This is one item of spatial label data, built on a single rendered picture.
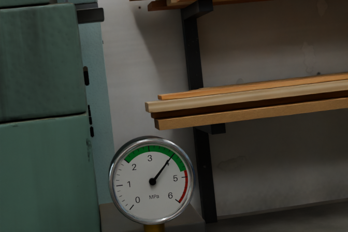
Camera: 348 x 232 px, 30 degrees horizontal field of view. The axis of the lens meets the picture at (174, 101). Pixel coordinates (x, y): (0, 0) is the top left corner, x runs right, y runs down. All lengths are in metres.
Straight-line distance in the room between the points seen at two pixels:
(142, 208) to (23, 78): 0.14
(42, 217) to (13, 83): 0.11
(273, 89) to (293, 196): 0.76
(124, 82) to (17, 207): 2.49
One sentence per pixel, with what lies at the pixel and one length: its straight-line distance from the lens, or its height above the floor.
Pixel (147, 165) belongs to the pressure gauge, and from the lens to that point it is 0.47.
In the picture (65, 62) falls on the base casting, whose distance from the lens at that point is 0.52.
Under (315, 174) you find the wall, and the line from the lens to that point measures 3.26.
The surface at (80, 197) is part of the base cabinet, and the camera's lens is 0.53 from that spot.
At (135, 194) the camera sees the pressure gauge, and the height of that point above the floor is 0.65.
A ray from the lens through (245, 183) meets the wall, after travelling 3.15.
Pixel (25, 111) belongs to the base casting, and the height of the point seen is 0.72.
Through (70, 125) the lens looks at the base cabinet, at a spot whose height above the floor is 0.70.
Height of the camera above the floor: 0.74
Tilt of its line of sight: 3 degrees down
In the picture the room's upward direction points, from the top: 6 degrees counter-clockwise
